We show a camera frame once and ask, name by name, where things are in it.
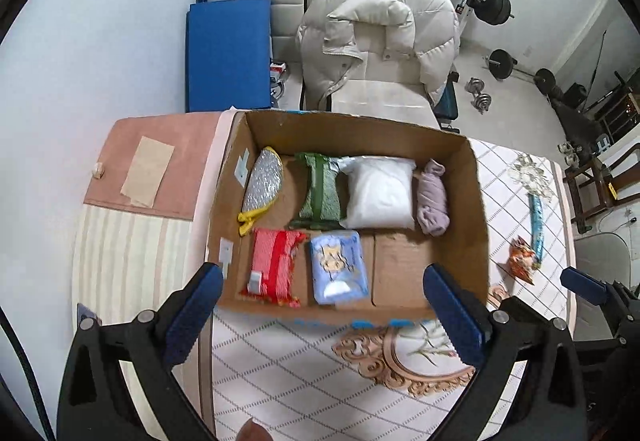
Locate silver glitter yellow pouch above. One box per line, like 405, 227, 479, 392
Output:
238, 146, 283, 236

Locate milk carton cardboard box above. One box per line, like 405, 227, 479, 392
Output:
208, 110, 489, 327

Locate grey plastic chair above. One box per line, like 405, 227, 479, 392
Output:
574, 232, 634, 341

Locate green cloth bundle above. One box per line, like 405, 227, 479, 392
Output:
288, 152, 344, 231

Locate red snack packet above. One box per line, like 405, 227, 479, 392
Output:
239, 229, 309, 308

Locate lilac towel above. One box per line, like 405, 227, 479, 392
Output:
416, 159, 450, 237

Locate blue folded mat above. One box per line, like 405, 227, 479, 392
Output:
186, 0, 271, 112

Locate beige paper sheet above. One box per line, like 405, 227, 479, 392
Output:
120, 136, 175, 208

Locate dark wooden chair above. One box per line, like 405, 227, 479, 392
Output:
563, 143, 639, 235

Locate chrome dumbbell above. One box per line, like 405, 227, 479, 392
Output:
464, 77, 485, 95

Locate panda orange snack bag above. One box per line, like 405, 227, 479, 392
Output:
506, 236, 536, 285

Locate small barbell on floor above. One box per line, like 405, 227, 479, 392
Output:
483, 49, 558, 95

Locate white plastic bag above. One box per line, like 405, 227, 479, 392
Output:
338, 156, 416, 230

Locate light blue tissue pack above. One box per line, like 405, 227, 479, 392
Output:
309, 230, 369, 305

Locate cream puffer jacket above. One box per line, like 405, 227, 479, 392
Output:
296, 0, 460, 109

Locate long blue snack packet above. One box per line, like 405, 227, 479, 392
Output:
528, 194, 544, 270

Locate floral patterned tablecloth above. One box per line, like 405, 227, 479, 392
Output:
212, 141, 576, 440

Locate pink striped table mat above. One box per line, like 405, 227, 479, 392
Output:
70, 111, 237, 422

